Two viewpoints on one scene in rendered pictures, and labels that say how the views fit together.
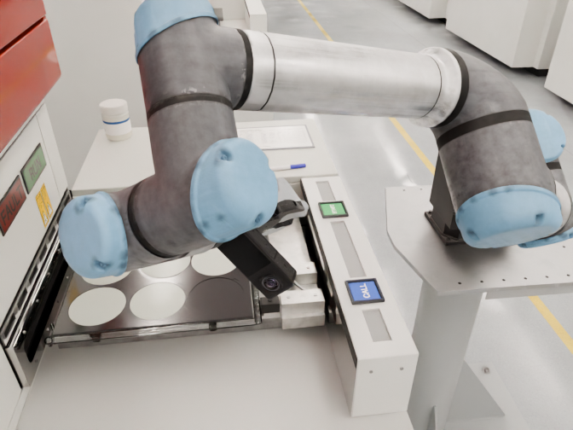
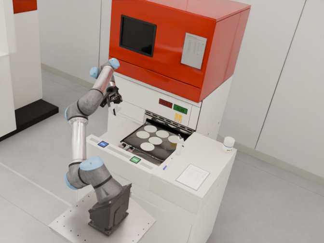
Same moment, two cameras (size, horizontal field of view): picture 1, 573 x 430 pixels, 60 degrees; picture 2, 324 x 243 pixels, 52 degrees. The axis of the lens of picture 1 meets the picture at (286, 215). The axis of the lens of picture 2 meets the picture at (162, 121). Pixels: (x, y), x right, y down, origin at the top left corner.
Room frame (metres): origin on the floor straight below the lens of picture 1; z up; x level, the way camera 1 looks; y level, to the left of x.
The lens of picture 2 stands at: (1.93, -1.46, 2.29)
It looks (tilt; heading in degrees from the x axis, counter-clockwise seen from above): 31 degrees down; 123
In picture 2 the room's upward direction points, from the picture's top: 9 degrees clockwise
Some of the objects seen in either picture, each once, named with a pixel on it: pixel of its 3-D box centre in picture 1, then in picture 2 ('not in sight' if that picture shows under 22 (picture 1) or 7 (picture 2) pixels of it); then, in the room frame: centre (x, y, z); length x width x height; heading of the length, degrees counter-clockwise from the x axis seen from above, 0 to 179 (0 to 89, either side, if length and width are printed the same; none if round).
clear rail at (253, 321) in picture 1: (155, 330); (134, 131); (0.61, 0.23, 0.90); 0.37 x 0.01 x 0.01; 97
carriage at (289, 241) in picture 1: (290, 261); not in sight; (0.84, -0.01, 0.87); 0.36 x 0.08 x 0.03; 7
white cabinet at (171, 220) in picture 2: not in sight; (149, 201); (0.88, 0.16, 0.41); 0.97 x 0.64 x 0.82; 7
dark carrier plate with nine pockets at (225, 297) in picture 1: (162, 264); (155, 140); (0.79, 0.25, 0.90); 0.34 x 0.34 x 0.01; 7
